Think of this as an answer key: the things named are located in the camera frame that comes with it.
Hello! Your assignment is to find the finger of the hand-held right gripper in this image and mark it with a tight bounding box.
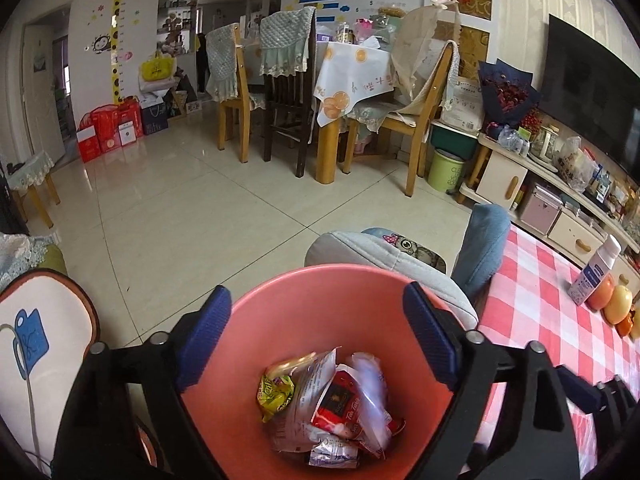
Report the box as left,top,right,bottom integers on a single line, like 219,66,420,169
555,365,640,417

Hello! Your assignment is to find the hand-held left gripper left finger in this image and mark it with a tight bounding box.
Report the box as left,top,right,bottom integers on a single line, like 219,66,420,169
52,285,233,480

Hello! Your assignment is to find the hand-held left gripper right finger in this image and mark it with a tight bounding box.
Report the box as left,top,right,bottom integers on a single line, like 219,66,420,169
401,282,583,480

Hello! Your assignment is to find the clear plastic bag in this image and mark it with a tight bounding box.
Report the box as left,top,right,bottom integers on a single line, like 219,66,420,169
350,352,394,459

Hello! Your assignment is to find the yellow green snack packet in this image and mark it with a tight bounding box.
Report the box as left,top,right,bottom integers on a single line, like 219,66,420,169
257,352,318,424

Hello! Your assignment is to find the red white snack packet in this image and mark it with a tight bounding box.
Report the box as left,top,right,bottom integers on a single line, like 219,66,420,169
310,370,406,444

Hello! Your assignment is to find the pink plastic bucket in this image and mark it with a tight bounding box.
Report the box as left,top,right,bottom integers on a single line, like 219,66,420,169
177,265,496,480

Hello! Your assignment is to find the grey wet wipe packet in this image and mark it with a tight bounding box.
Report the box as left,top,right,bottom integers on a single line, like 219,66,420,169
270,347,342,454

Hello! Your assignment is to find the light green trash can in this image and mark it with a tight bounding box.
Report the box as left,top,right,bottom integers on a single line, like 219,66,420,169
427,149,467,194

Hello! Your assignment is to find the orange tangerine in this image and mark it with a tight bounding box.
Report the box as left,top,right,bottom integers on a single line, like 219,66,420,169
615,305,640,339

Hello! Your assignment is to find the large yellow apple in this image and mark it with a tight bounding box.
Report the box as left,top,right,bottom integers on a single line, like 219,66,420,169
602,285,635,326

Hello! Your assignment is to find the red apple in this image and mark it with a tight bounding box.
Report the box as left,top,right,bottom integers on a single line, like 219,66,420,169
586,276,616,312

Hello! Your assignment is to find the grey owl print cushion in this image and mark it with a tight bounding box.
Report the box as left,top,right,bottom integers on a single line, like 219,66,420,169
305,227,479,332

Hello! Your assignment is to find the blue denim cushion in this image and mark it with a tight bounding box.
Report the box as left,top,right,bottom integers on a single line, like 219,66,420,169
450,203,512,302

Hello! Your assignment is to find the white bottle blue label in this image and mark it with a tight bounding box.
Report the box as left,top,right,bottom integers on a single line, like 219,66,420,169
570,234,622,307

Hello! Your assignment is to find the pink checkered tablecloth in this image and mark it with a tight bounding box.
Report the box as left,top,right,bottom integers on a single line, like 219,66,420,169
470,222,640,480

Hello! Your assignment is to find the white cushion brown trim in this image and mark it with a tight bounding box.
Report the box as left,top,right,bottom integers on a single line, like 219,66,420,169
0,269,102,480

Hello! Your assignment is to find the pink storage box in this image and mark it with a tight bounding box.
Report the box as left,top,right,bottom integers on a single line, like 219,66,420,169
520,182,564,236

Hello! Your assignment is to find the clear plastic water bottle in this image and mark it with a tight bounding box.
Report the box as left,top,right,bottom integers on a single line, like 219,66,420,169
592,167,614,202

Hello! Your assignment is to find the light wooden chair beige cushion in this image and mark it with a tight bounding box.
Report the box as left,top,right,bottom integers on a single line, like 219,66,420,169
345,40,462,199

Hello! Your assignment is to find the pack of small water bottles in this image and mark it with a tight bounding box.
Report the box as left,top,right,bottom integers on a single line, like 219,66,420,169
497,125,534,157

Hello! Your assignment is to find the plastic bag of food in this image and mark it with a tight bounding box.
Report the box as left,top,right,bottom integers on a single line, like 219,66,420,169
557,135,599,192

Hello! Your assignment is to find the glass kettle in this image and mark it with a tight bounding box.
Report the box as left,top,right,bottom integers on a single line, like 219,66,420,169
530,124,562,162

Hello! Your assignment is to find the dark blue gift bag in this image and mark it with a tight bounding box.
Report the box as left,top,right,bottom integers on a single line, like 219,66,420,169
141,102,172,137

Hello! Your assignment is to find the red gift box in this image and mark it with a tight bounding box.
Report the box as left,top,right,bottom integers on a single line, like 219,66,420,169
76,107,124,164
117,99,147,147

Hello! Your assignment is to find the white rice bag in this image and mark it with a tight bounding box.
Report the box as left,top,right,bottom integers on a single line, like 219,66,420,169
440,76,487,134

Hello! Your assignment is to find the small stool lace cover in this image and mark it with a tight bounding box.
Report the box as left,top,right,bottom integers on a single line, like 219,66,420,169
0,152,62,229

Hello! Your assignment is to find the dark blue flower bouquet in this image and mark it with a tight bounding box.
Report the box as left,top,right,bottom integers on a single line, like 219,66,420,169
477,59,542,129

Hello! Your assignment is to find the dark wooden chair crochet cover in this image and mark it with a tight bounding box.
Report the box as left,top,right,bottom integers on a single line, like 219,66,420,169
259,5,319,179

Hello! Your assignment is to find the light wooden chair crochet cover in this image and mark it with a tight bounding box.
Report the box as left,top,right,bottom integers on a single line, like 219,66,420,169
205,22,252,164

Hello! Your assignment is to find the dining table orange print cloth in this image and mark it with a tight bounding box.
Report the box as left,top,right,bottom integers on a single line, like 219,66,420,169
312,40,402,184

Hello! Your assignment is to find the yellow tote bag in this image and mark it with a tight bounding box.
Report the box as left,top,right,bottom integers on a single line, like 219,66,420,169
139,50,179,84

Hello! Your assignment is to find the beige cloth apron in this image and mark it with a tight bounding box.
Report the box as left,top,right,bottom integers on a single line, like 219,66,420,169
390,0,462,112

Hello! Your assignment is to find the black television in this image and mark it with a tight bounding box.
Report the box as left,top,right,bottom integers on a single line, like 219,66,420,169
537,14,640,187

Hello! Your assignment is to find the giraffe height wall sticker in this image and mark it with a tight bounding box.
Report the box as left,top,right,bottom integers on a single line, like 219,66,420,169
106,0,137,107

